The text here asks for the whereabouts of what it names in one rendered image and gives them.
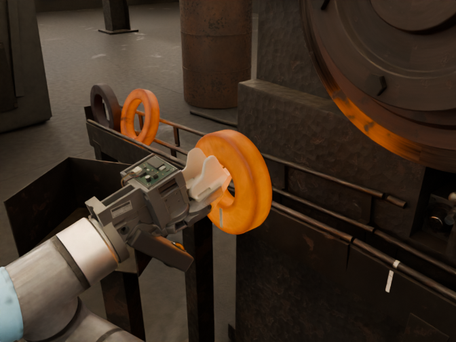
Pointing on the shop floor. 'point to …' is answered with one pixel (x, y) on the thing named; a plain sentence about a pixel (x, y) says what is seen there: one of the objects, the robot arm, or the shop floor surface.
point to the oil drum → (215, 50)
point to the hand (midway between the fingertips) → (228, 170)
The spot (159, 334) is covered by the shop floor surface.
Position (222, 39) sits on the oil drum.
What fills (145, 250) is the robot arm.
